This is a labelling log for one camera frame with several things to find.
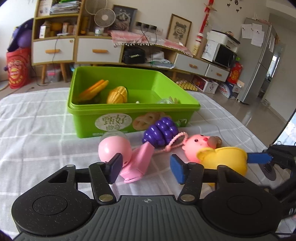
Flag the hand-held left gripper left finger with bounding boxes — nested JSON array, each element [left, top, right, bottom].
[[46, 153, 123, 205]]

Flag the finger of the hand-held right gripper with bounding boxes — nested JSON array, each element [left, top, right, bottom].
[[260, 162, 278, 182], [246, 144, 296, 164]]

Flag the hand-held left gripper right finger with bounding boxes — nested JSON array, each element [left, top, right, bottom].
[[170, 155, 255, 202]]

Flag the pink capsule ball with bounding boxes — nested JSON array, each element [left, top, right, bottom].
[[98, 131, 133, 167]]

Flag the pink handheld fan toy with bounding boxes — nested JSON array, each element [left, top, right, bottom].
[[120, 142, 154, 184]]

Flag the pink toy pig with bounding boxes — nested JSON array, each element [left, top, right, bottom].
[[155, 132, 216, 163]]

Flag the yellow toy pot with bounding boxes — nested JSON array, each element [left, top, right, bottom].
[[196, 146, 248, 188]]

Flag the purple toy grapes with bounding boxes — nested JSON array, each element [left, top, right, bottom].
[[142, 117, 179, 147]]

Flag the green plastic box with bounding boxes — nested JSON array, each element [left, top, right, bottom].
[[68, 66, 201, 139]]

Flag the yellow toy corn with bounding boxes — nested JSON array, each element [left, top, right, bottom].
[[106, 86, 127, 104]]

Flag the orange toy fruit slice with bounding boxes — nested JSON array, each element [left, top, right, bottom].
[[79, 79, 110, 104]]

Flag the white printed carton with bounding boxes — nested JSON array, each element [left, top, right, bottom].
[[217, 81, 242, 100]]

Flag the yellow foam egg tray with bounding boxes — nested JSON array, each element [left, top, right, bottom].
[[176, 80, 198, 91]]

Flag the grey checked tablecloth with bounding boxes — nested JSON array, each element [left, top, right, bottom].
[[0, 87, 281, 234]]

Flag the red gift box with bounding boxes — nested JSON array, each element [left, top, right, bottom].
[[226, 61, 244, 85]]

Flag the white and red carton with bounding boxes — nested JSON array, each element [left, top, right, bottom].
[[192, 75, 219, 93]]

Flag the grey fridge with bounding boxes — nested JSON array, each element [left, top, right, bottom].
[[236, 17, 284, 105]]

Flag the black microwave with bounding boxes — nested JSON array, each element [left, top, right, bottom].
[[213, 44, 237, 69]]

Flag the folded clothes pile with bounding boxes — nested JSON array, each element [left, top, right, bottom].
[[147, 52, 175, 69]]

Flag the clear storage box pink contents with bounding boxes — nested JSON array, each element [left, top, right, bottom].
[[46, 66, 63, 82]]

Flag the black bag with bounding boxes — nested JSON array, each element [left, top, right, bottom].
[[122, 46, 146, 65]]

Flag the low wooden cabinet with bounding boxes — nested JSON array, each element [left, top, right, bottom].
[[121, 43, 232, 82]]

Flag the fridge paper notes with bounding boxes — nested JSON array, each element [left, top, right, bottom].
[[242, 22, 281, 52]]

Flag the white printer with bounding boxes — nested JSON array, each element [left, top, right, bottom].
[[207, 30, 241, 52]]

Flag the red and white tube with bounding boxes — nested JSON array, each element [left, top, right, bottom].
[[195, 32, 204, 56]]

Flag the pink cloth with tassels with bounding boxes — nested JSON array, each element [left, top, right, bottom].
[[109, 30, 193, 57]]

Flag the tall wooden shelf cabinet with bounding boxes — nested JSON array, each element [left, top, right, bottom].
[[31, 0, 124, 84]]

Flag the red printed bag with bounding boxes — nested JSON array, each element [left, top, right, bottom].
[[6, 47, 31, 90]]

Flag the wooden framed cartoon picture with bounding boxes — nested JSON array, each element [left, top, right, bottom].
[[166, 14, 192, 45]]

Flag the yellow bottle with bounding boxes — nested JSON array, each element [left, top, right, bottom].
[[80, 16, 89, 35]]

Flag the small white desk fan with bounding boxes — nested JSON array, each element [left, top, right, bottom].
[[94, 8, 116, 36]]

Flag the dark framed picture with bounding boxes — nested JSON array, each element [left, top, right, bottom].
[[112, 5, 138, 32]]

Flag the small white carton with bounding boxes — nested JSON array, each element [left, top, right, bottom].
[[39, 22, 50, 39]]

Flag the red hanging ornament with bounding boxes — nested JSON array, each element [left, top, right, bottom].
[[203, 0, 218, 34]]

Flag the purple plush toy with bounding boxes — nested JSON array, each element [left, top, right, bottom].
[[7, 19, 34, 52]]

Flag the large white fan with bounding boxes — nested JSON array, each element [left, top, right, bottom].
[[84, 0, 108, 15]]

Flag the stack of papers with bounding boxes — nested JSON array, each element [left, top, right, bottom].
[[50, 0, 80, 15]]

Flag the white drawer with small handle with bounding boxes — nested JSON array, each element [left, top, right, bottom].
[[174, 53, 208, 74], [205, 64, 230, 82]]

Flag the white drawer with orange handle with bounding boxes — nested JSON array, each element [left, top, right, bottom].
[[32, 38, 75, 64], [76, 38, 122, 63]]

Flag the black power cable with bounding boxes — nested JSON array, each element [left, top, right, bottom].
[[35, 37, 58, 86]]

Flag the wall power sockets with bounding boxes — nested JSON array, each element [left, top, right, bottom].
[[135, 21, 162, 33]]

